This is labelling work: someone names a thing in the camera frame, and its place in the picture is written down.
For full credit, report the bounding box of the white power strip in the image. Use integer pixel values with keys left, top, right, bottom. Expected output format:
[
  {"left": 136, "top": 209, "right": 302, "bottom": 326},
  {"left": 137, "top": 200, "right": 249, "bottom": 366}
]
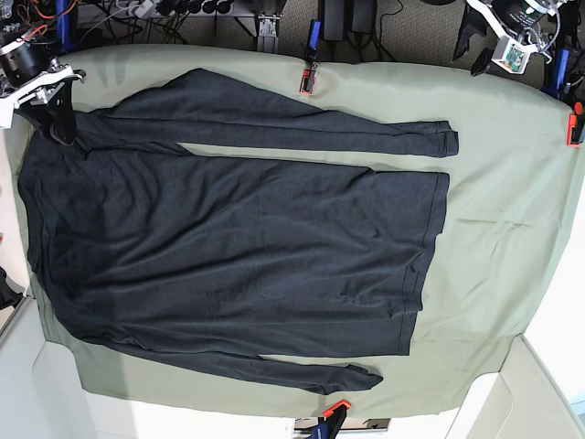
[{"left": 114, "top": 0, "right": 157, "bottom": 19}]

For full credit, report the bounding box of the orange black clamp right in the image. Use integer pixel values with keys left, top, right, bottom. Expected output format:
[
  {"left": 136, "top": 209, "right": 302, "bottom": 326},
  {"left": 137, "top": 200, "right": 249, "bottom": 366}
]
[{"left": 566, "top": 102, "right": 585, "bottom": 147}]

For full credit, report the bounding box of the blue clamp handle top right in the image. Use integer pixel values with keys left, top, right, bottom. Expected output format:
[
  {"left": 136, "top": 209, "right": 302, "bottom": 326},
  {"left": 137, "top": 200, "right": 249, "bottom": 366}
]
[{"left": 551, "top": 48, "right": 570, "bottom": 99}]

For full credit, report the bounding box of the black power adapter right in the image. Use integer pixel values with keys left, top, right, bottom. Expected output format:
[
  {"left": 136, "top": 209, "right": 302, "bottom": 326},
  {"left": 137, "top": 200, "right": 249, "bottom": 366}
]
[{"left": 348, "top": 0, "right": 378, "bottom": 34}]

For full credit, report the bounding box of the blue clamp handle top left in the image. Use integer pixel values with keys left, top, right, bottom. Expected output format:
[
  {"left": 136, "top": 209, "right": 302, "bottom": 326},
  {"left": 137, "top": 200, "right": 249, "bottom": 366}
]
[{"left": 55, "top": 0, "right": 76, "bottom": 53}]

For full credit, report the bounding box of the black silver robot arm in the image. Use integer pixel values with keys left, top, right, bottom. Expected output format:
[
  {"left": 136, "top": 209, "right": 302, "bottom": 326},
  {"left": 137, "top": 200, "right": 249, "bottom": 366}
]
[{"left": 452, "top": 1, "right": 580, "bottom": 76}]

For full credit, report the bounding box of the orange black clamp top middle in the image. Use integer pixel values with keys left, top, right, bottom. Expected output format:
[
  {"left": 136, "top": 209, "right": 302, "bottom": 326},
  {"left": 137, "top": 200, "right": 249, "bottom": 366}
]
[{"left": 300, "top": 61, "right": 318, "bottom": 95}]

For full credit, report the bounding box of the blue clamp handle top middle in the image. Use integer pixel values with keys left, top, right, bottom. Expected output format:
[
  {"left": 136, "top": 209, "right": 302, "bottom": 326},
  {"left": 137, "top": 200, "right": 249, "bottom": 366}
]
[{"left": 307, "top": 19, "right": 321, "bottom": 50}]

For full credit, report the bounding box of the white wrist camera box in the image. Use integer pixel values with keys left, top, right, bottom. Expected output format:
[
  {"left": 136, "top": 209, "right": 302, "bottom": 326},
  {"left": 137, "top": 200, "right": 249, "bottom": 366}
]
[
  {"left": 0, "top": 95, "right": 15, "bottom": 130},
  {"left": 491, "top": 36, "right": 535, "bottom": 74}
]

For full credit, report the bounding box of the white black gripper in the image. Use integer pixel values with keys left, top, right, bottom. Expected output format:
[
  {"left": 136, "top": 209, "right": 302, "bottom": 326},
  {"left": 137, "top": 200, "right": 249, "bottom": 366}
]
[
  {"left": 8, "top": 64, "right": 86, "bottom": 146},
  {"left": 452, "top": 0, "right": 539, "bottom": 75}
]

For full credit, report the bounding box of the black power adapter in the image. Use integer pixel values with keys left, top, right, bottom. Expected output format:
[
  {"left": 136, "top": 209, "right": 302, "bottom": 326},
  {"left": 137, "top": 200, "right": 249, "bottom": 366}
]
[
  {"left": 320, "top": 0, "right": 345, "bottom": 41},
  {"left": 348, "top": 0, "right": 378, "bottom": 34}
]

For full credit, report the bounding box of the orange black clamp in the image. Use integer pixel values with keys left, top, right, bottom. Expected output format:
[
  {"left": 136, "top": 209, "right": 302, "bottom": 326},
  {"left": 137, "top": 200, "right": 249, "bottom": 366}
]
[
  {"left": 300, "top": 61, "right": 318, "bottom": 95},
  {"left": 323, "top": 400, "right": 351, "bottom": 439},
  {"left": 566, "top": 102, "right": 585, "bottom": 147}
]

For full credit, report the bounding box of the green table cloth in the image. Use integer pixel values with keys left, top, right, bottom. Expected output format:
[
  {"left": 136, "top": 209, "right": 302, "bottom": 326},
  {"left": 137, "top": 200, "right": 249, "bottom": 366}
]
[{"left": 38, "top": 45, "right": 584, "bottom": 417}]

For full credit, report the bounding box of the orange black clamp bottom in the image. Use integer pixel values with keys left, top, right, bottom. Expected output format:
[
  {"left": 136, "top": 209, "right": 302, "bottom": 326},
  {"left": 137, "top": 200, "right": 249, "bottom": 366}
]
[{"left": 323, "top": 400, "right": 351, "bottom": 439}]

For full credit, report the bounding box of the grey metal table bracket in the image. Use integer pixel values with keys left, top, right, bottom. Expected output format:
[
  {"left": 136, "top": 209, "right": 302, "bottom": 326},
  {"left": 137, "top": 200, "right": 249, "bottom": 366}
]
[{"left": 256, "top": 16, "right": 280, "bottom": 54}]

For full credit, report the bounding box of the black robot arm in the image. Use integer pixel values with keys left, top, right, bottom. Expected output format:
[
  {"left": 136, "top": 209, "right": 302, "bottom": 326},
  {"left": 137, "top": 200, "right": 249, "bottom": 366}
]
[{"left": 1, "top": 23, "right": 86, "bottom": 146}]

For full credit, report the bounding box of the black power adapter left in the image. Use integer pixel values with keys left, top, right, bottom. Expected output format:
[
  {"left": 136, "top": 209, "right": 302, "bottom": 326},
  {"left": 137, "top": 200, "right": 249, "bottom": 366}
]
[{"left": 320, "top": 0, "right": 345, "bottom": 41}]

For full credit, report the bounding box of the black object left edge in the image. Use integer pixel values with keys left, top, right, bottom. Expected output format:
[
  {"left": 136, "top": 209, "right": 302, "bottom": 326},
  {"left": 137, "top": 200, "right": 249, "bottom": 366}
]
[{"left": 0, "top": 268, "right": 24, "bottom": 310}]

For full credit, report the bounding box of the dark long-sleeve T-shirt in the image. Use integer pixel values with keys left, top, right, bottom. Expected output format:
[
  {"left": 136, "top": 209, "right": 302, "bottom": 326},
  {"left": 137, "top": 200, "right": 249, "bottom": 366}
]
[{"left": 17, "top": 70, "right": 459, "bottom": 395}]

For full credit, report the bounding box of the blue clamp handle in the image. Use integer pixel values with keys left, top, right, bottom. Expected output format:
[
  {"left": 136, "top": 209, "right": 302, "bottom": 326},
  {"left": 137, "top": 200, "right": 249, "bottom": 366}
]
[
  {"left": 55, "top": 0, "right": 76, "bottom": 53},
  {"left": 307, "top": 19, "right": 321, "bottom": 50},
  {"left": 551, "top": 48, "right": 570, "bottom": 99}
]

